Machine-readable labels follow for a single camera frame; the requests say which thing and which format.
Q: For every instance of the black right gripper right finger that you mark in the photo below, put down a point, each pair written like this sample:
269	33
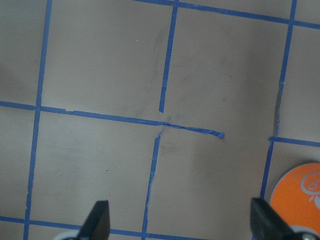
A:
266	224

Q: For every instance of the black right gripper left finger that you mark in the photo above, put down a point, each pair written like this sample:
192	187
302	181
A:
97	225

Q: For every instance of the orange can with grey lid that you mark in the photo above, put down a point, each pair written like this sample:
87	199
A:
296	198

